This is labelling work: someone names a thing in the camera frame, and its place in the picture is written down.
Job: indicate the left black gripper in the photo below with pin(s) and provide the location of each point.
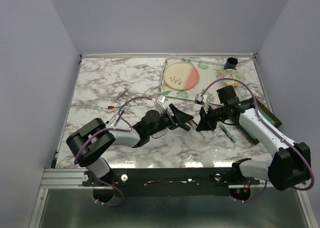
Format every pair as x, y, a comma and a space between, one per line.
177, 119

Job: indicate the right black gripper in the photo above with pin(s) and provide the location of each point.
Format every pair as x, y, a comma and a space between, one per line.
206, 122

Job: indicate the teal acrylic marker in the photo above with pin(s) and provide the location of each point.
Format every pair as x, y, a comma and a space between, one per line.
225, 130

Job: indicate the green highlighter black body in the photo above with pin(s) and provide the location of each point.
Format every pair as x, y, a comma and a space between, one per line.
185, 127

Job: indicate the blue pen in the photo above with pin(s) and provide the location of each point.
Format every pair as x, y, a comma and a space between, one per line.
118, 118

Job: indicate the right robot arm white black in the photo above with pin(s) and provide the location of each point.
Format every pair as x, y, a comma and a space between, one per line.
291, 161

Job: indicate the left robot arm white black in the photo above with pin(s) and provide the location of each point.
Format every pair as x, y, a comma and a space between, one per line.
88, 143

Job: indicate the purple pen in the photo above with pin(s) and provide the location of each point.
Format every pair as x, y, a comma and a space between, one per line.
121, 94

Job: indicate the black white pen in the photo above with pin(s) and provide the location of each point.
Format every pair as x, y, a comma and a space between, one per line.
111, 120

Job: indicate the red capped white pen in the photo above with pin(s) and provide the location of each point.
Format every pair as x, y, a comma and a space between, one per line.
113, 107

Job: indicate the floral rectangular tray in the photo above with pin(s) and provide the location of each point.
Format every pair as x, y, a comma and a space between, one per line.
208, 71

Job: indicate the cream and pink plate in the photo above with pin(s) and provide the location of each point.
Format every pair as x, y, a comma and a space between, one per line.
181, 76

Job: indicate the floral ceramic bowl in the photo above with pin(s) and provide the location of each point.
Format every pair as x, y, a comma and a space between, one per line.
231, 75

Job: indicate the dark blue cup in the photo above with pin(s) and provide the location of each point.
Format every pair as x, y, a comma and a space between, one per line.
231, 63

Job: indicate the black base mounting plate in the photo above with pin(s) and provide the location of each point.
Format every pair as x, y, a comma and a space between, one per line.
134, 182

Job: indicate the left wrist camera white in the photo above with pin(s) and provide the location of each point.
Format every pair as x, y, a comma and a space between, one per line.
159, 103

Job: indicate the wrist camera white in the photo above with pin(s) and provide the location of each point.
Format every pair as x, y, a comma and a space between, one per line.
204, 100
159, 103

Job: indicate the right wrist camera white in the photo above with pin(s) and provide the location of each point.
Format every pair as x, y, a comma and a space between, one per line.
204, 100

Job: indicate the aluminium front rail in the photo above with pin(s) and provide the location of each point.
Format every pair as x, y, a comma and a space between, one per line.
82, 179

